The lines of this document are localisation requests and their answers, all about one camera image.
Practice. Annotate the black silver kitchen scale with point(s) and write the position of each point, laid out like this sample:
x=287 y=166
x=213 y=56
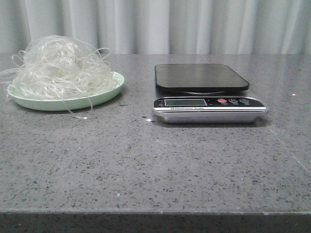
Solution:
x=204 y=93

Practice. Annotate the white pleated curtain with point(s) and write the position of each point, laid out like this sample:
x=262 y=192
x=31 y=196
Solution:
x=163 y=26

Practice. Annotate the white translucent vermicelli bundle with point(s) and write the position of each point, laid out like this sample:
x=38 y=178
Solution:
x=59 y=68

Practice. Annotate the light green round plate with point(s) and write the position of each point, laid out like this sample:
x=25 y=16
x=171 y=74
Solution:
x=69 y=104

